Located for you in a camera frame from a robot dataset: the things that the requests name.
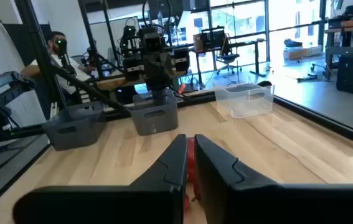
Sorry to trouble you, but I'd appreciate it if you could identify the clear plastic bin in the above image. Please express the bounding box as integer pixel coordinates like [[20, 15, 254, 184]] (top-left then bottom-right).
[[213, 82, 275, 119]]

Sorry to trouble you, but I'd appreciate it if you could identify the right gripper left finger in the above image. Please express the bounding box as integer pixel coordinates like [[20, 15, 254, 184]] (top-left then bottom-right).
[[12, 134, 189, 224]]

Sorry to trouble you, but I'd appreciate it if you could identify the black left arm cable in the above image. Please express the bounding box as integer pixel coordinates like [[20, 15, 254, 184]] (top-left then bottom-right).
[[141, 0, 173, 35]]

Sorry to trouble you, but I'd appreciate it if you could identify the grey plastic basket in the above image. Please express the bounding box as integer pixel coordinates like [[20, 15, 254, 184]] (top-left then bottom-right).
[[128, 88, 179, 137], [41, 101, 107, 152]]

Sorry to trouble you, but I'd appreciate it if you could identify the person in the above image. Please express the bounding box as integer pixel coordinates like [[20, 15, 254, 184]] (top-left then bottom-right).
[[22, 30, 93, 105]]

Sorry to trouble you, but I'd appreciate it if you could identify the black background rig frame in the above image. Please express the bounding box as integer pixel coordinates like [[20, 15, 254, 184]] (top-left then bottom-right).
[[78, 0, 121, 80]]

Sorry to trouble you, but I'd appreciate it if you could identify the wooden desk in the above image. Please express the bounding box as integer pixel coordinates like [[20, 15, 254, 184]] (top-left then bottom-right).
[[20, 63, 148, 91]]

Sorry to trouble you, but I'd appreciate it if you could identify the red bell pepper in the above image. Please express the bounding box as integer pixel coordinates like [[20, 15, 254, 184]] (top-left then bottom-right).
[[184, 136, 202, 215]]

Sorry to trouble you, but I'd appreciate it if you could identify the wooden workbench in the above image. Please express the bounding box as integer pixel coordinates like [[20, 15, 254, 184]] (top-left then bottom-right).
[[323, 18, 353, 80]]

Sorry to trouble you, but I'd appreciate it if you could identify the black standing desk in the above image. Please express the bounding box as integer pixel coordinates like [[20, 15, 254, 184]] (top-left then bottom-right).
[[191, 37, 268, 88]]

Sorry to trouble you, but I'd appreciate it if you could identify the black office chair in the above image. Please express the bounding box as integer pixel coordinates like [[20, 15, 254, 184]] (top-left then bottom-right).
[[215, 33, 243, 76]]

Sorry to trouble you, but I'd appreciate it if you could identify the flat cardboard box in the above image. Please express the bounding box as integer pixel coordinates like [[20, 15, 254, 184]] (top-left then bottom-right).
[[283, 39, 323, 61]]

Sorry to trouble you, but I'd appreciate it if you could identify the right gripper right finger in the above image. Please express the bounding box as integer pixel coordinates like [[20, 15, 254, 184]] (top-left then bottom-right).
[[194, 134, 353, 224]]

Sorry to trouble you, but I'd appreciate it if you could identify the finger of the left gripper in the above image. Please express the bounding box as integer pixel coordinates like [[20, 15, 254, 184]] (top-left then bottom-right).
[[161, 77, 177, 104], [147, 80, 162, 105]]

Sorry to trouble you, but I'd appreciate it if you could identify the black computer monitor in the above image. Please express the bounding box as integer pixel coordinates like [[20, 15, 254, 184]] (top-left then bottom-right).
[[200, 26, 226, 53]]

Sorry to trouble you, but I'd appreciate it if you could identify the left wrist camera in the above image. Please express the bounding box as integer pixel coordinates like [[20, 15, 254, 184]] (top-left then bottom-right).
[[141, 30, 166, 53]]

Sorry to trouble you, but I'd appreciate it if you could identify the small cardboard box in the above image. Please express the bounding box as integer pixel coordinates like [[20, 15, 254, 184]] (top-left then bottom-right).
[[192, 32, 204, 53]]

